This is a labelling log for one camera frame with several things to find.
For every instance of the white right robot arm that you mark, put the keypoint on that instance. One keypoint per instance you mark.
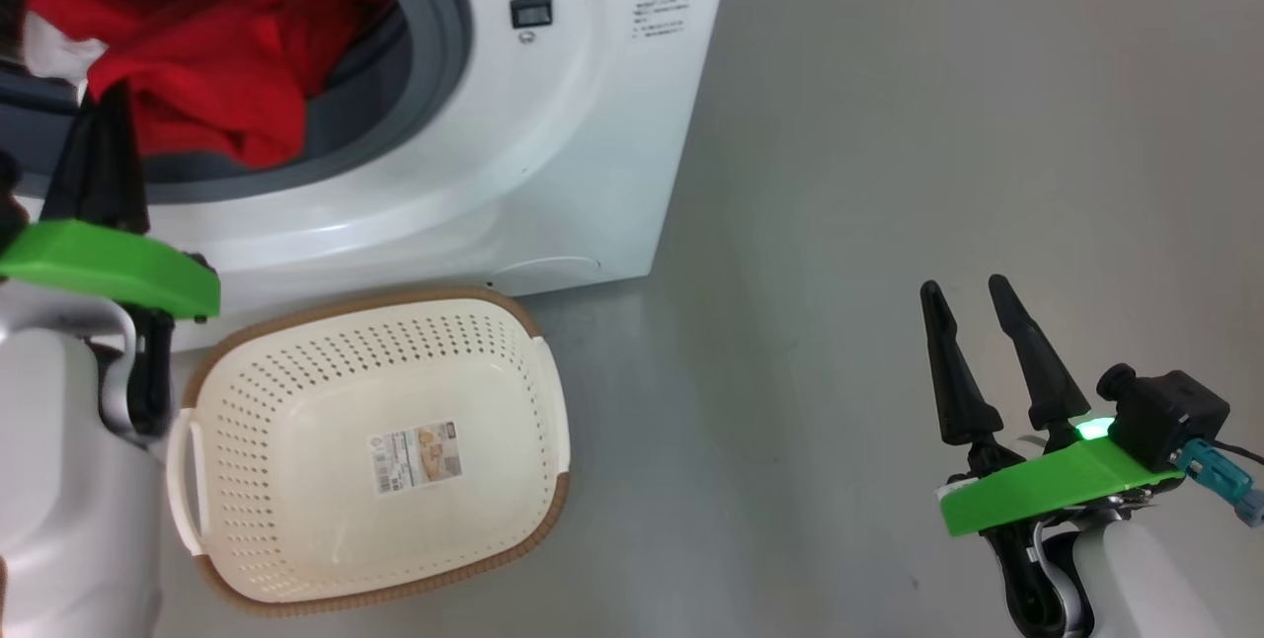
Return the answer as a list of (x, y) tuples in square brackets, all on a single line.
[(1145, 579)]

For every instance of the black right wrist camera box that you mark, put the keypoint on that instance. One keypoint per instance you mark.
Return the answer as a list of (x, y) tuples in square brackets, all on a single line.
[(1165, 416)]

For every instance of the white front-load washing machine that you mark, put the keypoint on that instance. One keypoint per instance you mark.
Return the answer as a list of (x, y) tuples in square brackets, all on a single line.
[(592, 124)]

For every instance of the red and white garment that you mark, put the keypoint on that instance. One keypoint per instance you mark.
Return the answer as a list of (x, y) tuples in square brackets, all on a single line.
[(227, 55)]

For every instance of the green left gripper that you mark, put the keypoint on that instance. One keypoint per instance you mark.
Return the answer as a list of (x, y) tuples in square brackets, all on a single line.
[(99, 263)]

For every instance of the cream perforated laundry basket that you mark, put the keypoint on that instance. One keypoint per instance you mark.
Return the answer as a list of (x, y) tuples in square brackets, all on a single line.
[(296, 480)]

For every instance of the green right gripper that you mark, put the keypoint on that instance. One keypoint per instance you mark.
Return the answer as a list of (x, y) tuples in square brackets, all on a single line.
[(1057, 490)]

